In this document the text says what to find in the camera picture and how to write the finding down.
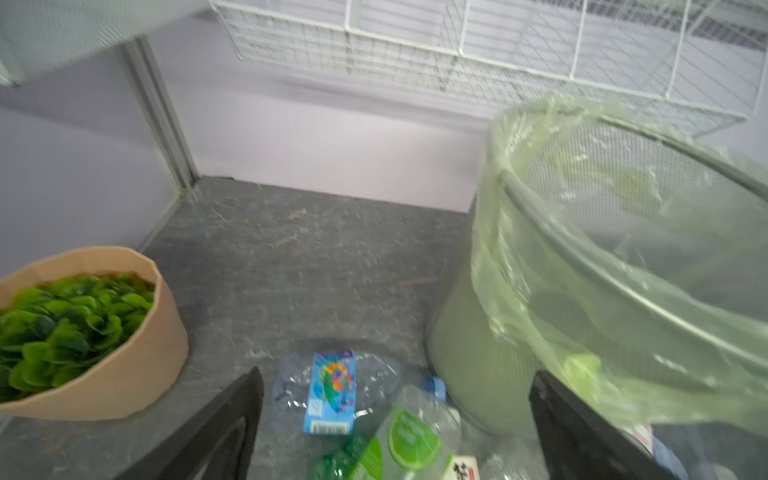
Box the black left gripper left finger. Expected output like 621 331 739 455
119 367 264 479

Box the white mesh side basket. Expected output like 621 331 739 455
1 0 211 87

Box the green bagged waste bin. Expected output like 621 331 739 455
426 96 767 437

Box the clear bottle green label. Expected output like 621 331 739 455
349 385 462 480

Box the aluminium frame corner post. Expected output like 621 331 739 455
117 36 200 194

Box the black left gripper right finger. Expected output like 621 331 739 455
529 370 675 480

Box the bottle yellow white label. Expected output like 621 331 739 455
441 455 480 480

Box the red label cola bottle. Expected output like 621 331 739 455
622 424 689 480

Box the green artificial plant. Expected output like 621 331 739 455
1 272 156 403

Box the beige plant pot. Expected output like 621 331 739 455
1 246 189 421

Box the white wire wall basket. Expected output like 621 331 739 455
212 0 767 136

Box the crushed green bottle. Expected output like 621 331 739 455
307 435 369 480

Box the clear bottle colourful label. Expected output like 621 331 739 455
267 350 447 436

